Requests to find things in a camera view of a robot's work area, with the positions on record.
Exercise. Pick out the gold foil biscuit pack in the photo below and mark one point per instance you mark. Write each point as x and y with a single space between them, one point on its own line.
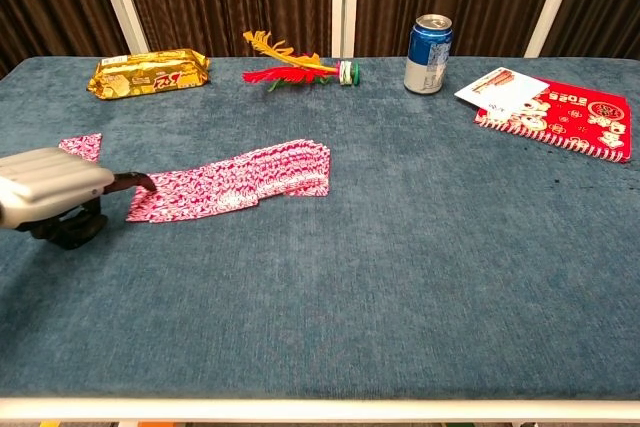
150 74

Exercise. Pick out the blue felt table cover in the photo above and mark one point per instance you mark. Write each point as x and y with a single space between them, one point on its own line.
350 272

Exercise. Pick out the white postcard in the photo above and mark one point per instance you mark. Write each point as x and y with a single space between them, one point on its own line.
505 89

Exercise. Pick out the red spiral desk calendar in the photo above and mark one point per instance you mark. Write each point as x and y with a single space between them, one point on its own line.
575 119

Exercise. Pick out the red yellow feather shuttlecock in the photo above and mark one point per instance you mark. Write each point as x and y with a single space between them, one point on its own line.
295 72

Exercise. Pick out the single red patterned playing card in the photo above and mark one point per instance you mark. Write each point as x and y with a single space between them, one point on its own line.
86 146

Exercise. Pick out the white partition post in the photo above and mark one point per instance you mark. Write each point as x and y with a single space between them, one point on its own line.
552 2
345 2
120 2

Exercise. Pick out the blue silver drink can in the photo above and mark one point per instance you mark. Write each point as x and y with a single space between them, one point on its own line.
427 57

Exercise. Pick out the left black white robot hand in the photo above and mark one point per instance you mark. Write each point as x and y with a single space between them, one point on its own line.
55 182

